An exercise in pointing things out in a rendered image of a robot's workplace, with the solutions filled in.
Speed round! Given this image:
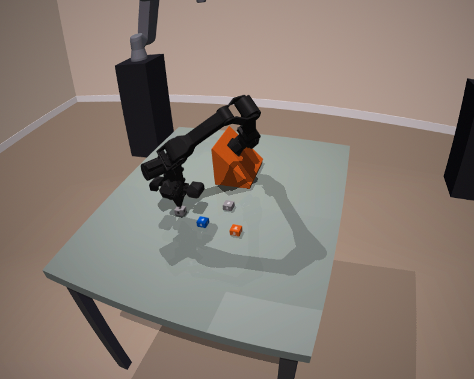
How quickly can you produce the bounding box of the blue block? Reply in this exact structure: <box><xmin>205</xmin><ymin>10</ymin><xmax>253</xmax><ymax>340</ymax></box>
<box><xmin>197</xmin><ymin>217</ymin><xmax>209</xmax><ymax>228</ymax></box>

